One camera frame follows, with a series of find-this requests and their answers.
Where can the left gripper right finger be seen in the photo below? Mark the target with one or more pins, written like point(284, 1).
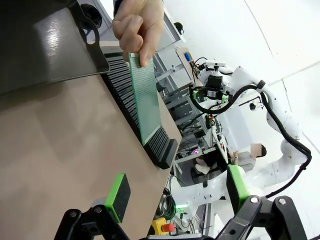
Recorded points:
point(236, 187)

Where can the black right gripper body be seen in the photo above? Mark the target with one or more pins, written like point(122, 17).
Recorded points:
point(215, 83)

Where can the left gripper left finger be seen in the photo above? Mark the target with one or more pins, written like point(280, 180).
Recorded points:
point(117, 197)

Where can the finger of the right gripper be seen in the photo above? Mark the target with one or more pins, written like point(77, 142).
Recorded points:
point(225, 98)
point(197, 95)

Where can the light green perforated PCB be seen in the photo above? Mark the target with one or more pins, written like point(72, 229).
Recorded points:
point(146, 100)

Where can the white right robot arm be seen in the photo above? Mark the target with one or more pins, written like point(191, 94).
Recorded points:
point(282, 117)

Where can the person's left forearm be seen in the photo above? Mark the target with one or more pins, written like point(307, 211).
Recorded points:
point(117, 6)

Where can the person's left hand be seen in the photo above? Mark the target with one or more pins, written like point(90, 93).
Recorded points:
point(140, 22)

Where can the seated background person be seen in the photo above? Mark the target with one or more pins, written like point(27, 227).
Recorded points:
point(243, 160)

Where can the yellow emergency stop box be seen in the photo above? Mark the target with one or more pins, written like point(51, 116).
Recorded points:
point(160, 225)

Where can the black slotted PCB rack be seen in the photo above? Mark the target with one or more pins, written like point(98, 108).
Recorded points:
point(160, 150)

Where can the black metal tray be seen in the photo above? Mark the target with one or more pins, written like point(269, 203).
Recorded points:
point(45, 47)

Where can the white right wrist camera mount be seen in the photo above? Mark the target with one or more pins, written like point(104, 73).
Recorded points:
point(215, 67)

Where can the aluminium frame equipment rack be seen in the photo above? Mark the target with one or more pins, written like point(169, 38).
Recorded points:
point(180, 105)

